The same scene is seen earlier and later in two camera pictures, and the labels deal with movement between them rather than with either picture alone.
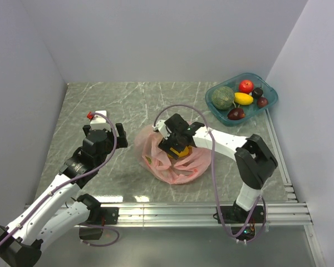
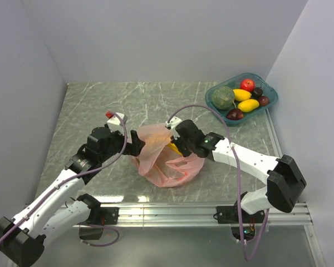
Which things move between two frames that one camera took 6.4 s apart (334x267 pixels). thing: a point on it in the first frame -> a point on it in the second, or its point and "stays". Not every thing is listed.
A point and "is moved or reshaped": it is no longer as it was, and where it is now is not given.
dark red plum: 262,102 stays
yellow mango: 187,151 -> 247,105
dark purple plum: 257,93 stays
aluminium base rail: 293,213 stays
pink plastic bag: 191,167 is moved or reshaped
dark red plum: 236,114 stays
